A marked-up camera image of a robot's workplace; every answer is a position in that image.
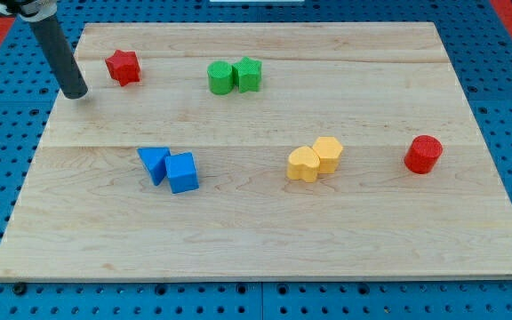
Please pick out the blue perforated pegboard base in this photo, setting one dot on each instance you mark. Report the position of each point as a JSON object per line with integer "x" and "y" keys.
{"x": 475, "y": 38}

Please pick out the white and black rod mount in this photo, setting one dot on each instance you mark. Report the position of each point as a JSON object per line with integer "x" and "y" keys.
{"x": 29, "y": 10}

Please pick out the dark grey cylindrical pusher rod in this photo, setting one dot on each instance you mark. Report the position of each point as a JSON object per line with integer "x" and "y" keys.
{"x": 59, "y": 55}

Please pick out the yellow heart block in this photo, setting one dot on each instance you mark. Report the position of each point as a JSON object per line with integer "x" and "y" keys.
{"x": 303, "y": 164}

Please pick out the light wooden board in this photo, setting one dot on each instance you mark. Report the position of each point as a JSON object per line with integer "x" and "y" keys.
{"x": 88, "y": 211}

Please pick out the green cylinder block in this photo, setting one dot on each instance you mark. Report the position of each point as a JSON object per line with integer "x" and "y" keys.
{"x": 220, "y": 77}

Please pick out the green star block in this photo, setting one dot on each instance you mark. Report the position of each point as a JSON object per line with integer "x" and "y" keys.
{"x": 247, "y": 75}

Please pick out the blue triangle block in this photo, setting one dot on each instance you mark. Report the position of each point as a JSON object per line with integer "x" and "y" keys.
{"x": 153, "y": 160}

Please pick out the red star block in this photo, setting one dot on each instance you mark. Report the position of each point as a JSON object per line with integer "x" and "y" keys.
{"x": 123, "y": 67}

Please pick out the blue cube block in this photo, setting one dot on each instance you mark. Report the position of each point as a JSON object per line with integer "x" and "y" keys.
{"x": 181, "y": 172}

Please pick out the yellow hexagon block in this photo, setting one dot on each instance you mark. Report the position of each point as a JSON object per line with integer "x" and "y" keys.
{"x": 329, "y": 151}

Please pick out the red cylinder block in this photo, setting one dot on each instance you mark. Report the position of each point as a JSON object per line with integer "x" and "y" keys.
{"x": 422, "y": 155}

